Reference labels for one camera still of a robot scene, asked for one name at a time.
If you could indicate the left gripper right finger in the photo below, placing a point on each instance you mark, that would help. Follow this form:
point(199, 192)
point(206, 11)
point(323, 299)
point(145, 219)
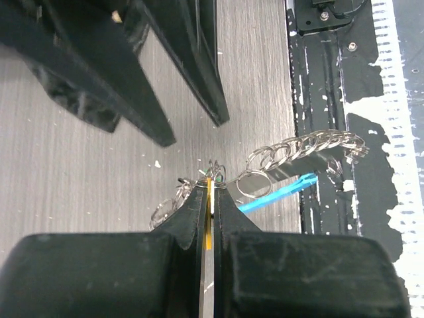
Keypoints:
point(266, 274)

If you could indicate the black floral blanket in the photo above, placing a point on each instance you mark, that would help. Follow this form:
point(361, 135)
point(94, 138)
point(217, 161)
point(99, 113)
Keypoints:
point(74, 100)

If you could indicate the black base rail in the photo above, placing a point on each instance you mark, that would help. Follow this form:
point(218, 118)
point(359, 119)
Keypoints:
point(336, 84)

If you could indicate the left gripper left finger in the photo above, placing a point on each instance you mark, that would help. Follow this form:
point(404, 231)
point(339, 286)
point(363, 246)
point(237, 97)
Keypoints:
point(144, 274)

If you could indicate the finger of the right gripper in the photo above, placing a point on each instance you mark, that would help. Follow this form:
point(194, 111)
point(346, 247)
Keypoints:
point(188, 32)
point(90, 45)

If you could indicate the blue handled key ring organizer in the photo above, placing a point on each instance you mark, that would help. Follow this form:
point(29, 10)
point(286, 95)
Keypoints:
point(277, 171)

